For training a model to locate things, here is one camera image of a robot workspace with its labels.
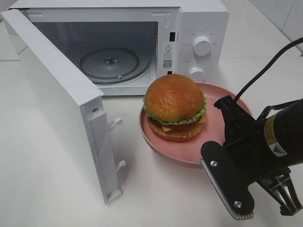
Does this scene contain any warning label sticker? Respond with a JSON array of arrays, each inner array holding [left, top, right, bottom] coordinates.
[[160, 42, 176, 70]]

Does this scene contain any glass microwave turntable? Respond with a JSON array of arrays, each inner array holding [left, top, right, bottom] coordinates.
[[80, 47, 152, 85]]

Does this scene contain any white microwave oven body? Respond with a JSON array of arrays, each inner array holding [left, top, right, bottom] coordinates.
[[6, 0, 229, 96]]

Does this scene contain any white microwave door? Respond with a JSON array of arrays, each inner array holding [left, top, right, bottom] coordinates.
[[2, 9, 125, 203]]

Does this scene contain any pink round plate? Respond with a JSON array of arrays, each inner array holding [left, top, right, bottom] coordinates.
[[138, 81, 254, 170]]

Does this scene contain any upper white microwave knob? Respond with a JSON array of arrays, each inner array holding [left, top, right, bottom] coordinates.
[[192, 35, 212, 56]]

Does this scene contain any lower white microwave knob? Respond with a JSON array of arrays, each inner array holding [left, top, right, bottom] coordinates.
[[189, 67, 206, 82]]

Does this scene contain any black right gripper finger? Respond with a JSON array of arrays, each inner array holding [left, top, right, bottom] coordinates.
[[257, 173, 303, 216], [214, 95, 253, 144]]

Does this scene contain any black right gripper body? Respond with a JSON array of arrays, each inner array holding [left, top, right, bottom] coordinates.
[[201, 111, 291, 219]]

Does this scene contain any white microwave knob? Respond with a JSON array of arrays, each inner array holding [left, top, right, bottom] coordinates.
[[189, 67, 206, 82], [192, 35, 212, 56]]

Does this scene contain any toy burger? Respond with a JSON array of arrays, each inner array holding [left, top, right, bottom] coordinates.
[[143, 74, 206, 142]]

